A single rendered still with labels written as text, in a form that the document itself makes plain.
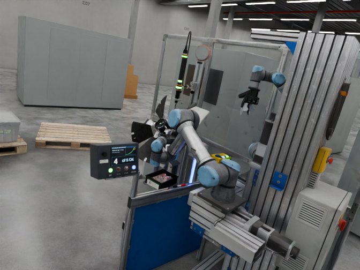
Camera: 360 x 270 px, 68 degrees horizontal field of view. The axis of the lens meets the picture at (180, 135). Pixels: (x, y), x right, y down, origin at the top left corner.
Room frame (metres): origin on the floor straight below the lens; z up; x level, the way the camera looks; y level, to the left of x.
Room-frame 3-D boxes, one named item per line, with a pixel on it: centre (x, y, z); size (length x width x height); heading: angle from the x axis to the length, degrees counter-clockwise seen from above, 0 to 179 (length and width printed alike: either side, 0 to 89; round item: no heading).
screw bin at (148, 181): (1.94, 0.07, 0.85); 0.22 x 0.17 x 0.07; 147
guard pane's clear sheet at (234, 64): (2.69, -0.45, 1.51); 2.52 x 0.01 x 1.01; 43
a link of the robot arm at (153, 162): (1.80, 0.13, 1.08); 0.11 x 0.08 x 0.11; 132
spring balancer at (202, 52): (2.91, -0.07, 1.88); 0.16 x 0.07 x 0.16; 78
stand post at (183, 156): (2.53, -0.07, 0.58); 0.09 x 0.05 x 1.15; 43
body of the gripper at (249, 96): (1.98, -0.46, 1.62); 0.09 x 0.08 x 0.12; 43
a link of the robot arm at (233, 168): (1.47, -0.32, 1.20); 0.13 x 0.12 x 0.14; 132
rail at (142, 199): (1.87, -0.09, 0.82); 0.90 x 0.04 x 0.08; 133
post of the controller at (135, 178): (1.58, 0.23, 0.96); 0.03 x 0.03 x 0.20; 43
